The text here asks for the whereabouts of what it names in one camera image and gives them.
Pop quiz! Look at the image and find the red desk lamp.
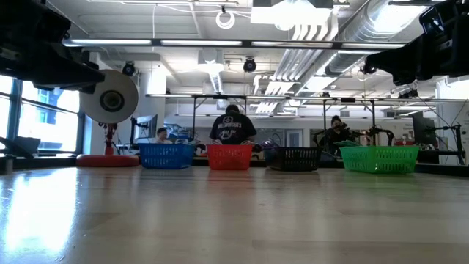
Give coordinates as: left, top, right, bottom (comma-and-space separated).
75, 69, 141, 168

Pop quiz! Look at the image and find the small distant person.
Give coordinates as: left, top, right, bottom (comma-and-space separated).
155, 127, 173, 144

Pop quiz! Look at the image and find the green plastic basket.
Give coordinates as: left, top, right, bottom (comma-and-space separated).
339, 145, 420, 175

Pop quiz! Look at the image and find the distant black rig frame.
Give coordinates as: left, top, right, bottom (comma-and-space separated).
190, 93, 377, 148

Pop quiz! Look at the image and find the computer monitor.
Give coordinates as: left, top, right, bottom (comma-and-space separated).
132, 114, 159, 144
411, 111, 437, 148

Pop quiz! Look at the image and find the person seen from behind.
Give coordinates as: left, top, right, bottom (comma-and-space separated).
208, 104, 258, 146

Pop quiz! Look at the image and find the red plastic basket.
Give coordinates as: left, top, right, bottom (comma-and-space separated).
207, 144, 254, 171

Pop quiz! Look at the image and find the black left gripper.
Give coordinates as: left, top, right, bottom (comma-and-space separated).
0, 0, 106, 92

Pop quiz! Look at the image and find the black plastic basket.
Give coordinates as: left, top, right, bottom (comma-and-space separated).
264, 147, 323, 172

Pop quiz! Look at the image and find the blue plastic basket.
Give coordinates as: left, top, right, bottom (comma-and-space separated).
138, 142, 195, 170

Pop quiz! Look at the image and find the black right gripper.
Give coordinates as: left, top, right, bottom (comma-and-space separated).
361, 0, 469, 87

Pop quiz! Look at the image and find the person at robot station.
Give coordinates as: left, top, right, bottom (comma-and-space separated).
317, 114, 353, 155

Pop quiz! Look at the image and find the white coiled cable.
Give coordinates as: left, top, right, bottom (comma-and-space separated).
215, 9, 236, 30

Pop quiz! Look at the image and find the silver ventilation duct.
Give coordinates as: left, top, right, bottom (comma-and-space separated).
324, 0, 432, 76

